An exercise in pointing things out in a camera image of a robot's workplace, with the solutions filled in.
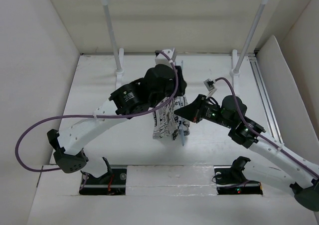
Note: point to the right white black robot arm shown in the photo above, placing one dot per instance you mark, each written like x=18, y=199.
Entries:
x=293, y=174

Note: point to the black white newspaper print trousers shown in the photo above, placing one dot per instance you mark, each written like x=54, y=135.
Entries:
x=166, y=123

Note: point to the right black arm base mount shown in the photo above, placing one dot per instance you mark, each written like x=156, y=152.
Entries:
x=229, y=179

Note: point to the clear blue plastic hanger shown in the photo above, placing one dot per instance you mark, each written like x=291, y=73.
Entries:
x=181, y=131

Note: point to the aluminium rail right side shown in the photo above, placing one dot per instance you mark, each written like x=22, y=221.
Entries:
x=272, y=123

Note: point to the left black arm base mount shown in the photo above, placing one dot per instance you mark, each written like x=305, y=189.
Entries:
x=112, y=183

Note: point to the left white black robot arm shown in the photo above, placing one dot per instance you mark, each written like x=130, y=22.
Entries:
x=159, y=92

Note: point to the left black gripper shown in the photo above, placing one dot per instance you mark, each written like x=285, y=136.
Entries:
x=181, y=83

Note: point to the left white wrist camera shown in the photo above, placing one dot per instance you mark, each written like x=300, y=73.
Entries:
x=165, y=56

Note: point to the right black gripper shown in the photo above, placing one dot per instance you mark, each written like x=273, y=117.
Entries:
x=191, y=111

